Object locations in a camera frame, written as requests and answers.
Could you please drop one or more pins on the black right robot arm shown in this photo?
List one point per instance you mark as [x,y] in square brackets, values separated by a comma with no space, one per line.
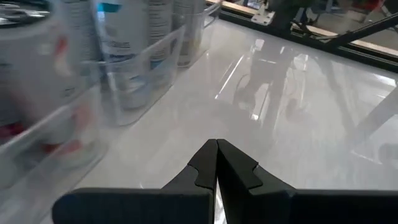
[286,12]

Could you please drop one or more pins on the black frame strut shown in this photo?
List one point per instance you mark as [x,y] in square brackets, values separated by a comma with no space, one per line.
[363,31]

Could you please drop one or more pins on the white Celsius can yellow band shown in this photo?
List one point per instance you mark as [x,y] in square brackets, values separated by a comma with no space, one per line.
[189,28]

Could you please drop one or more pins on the white Celsius can blue band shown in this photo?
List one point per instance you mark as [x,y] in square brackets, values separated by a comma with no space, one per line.
[124,37]
[160,28]

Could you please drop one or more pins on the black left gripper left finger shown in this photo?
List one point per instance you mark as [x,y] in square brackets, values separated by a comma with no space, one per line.
[155,205]

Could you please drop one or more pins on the white Celsius can red band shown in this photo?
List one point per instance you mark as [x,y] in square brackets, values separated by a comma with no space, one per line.
[82,28]
[31,71]

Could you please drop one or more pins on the white metal bracket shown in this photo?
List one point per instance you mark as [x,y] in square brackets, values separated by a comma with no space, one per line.
[262,17]

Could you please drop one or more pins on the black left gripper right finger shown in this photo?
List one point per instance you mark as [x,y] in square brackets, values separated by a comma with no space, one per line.
[280,208]

